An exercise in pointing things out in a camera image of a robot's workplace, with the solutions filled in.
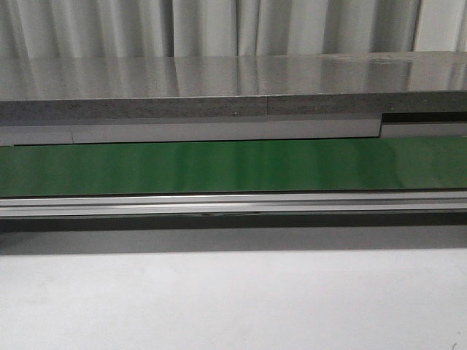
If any green conveyor belt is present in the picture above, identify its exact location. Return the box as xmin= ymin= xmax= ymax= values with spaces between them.
xmin=1 ymin=136 xmax=466 ymax=198

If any aluminium front conveyor rail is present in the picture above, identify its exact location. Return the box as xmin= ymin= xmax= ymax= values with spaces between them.
xmin=1 ymin=190 xmax=466 ymax=218

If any grey stone-look bench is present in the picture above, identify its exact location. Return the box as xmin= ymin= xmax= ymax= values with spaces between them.
xmin=1 ymin=52 xmax=466 ymax=125

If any grey rear conveyor rail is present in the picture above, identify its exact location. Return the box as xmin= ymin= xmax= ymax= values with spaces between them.
xmin=1 ymin=112 xmax=466 ymax=146

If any white pleated curtain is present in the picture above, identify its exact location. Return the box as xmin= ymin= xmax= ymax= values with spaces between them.
xmin=1 ymin=1 xmax=466 ymax=59

